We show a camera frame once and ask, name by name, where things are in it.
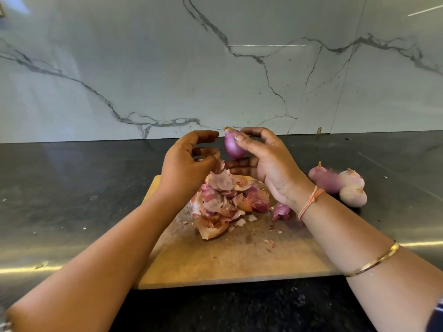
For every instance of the person's left forearm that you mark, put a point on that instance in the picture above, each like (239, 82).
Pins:
(86, 273)

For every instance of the brownish red onion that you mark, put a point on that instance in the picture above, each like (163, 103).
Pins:
(351, 178)

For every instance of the small brown wall-edge object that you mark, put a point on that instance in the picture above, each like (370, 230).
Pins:
(318, 132)

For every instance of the small red onion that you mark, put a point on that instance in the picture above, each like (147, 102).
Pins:
(315, 173)

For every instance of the person's right forearm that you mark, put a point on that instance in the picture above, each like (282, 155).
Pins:
(374, 256)

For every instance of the black white plaid sleeve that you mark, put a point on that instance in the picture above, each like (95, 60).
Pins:
(4, 325)

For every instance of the red onion with pale patch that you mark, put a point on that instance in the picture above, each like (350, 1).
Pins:
(232, 144)

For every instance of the gold bangle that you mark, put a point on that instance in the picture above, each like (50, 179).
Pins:
(374, 259)

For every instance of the person's left hand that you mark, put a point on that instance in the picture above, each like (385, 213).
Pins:
(183, 168)

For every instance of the pile of onion peels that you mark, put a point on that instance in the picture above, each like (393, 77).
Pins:
(218, 200)

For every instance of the wooden cutting board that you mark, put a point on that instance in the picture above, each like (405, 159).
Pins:
(201, 262)

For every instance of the person's right hand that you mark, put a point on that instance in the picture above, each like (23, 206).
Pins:
(273, 166)

